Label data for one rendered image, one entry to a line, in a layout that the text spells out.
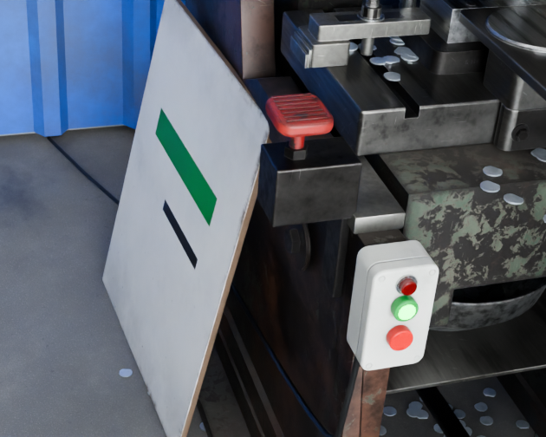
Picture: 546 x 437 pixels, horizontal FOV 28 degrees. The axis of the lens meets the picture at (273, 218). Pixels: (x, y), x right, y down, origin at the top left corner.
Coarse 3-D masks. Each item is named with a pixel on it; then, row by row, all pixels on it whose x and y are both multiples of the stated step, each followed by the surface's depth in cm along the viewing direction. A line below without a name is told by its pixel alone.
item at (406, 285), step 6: (408, 276) 113; (396, 282) 113; (402, 282) 113; (408, 282) 112; (414, 282) 113; (396, 288) 113; (402, 288) 112; (408, 288) 112; (414, 288) 113; (402, 294) 114; (408, 294) 113
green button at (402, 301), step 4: (404, 296) 114; (408, 296) 114; (396, 300) 114; (400, 300) 114; (404, 300) 113; (408, 300) 113; (412, 300) 114; (392, 304) 114; (396, 304) 114; (400, 304) 113; (404, 304) 113; (412, 304) 114; (416, 304) 114; (392, 308) 114; (396, 308) 113; (400, 308) 113; (416, 308) 114; (392, 312) 114; (396, 312) 114; (416, 312) 114; (396, 316) 114; (412, 316) 115; (400, 320) 114; (404, 320) 115; (408, 320) 115
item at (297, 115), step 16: (272, 96) 114; (288, 96) 114; (304, 96) 114; (272, 112) 111; (288, 112) 111; (304, 112) 111; (320, 112) 111; (288, 128) 109; (304, 128) 109; (320, 128) 110
